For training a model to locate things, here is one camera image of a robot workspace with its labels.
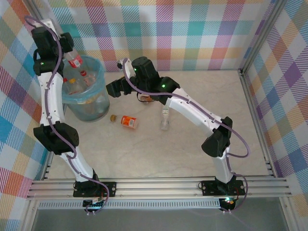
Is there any clear bottle red label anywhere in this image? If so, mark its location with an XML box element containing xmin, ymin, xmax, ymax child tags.
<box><xmin>63</xmin><ymin>49</ymin><xmax>84</xmax><ymax>70</ymax></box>

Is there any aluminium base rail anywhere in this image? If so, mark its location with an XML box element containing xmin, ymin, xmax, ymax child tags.
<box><xmin>26</xmin><ymin>177</ymin><xmax>293</xmax><ymax>200</ymax></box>

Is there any short orange label bottle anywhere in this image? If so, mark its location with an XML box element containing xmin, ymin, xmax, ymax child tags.
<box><xmin>120</xmin><ymin>115</ymin><xmax>140</xmax><ymax>130</ymax></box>

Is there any clear plastic bin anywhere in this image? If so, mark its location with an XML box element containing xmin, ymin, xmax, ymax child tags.
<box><xmin>61</xmin><ymin>54</ymin><xmax>111</xmax><ymax>123</ymax></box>

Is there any blue plastic bin liner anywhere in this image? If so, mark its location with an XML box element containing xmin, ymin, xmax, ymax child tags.
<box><xmin>61</xmin><ymin>54</ymin><xmax>106</xmax><ymax>105</ymax></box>

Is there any multicolour checked cloth backdrop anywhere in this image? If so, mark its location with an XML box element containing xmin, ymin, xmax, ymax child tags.
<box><xmin>0</xmin><ymin>0</ymin><xmax>61</xmax><ymax>231</ymax></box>
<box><xmin>36</xmin><ymin>0</ymin><xmax>277</xmax><ymax>72</ymax></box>
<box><xmin>245</xmin><ymin>0</ymin><xmax>308</xmax><ymax>217</ymax></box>

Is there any slotted grey cable duct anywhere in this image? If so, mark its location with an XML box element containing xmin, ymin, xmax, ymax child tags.
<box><xmin>38</xmin><ymin>201</ymin><xmax>222</xmax><ymax>209</ymax></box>

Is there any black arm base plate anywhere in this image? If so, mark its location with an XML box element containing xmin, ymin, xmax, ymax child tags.
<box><xmin>73</xmin><ymin>181</ymin><xmax>117</xmax><ymax>197</ymax></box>
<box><xmin>201</xmin><ymin>180</ymin><xmax>244</xmax><ymax>196</ymax></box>

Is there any clear bottle green label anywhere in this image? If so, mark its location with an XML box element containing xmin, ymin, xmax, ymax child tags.
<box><xmin>160</xmin><ymin>105</ymin><xmax>170</xmax><ymax>131</ymax></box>

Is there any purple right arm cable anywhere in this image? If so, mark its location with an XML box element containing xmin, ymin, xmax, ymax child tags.
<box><xmin>122</xmin><ymin>57</ymin><xmax>251</xmax><ymax>212</ymax></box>

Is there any controller board green light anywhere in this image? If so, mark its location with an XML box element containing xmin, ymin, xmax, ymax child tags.
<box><xmin>219</xmin><ymin>196</ymin><xmax>236</xmax><ymax>210</ymax></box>
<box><xmin>83</xmin><ymin>197</ymin><xmax>108</xmax><ymax>210</ymax></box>

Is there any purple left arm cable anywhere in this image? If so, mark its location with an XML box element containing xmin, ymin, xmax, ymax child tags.
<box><xmin>25</xmin><ymin>15</ymin><xmax>114</xmax><ymax>215</ymax></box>

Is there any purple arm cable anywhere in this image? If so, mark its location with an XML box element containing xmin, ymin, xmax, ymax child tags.
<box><xmin>25</xmin><ymin>15</ymin><xmax>114</xmax><ymax>215</ymax></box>
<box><xmin>122</xmin><ymin>57</ymin><xmax>251</xmax><ymax>212</ymax></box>

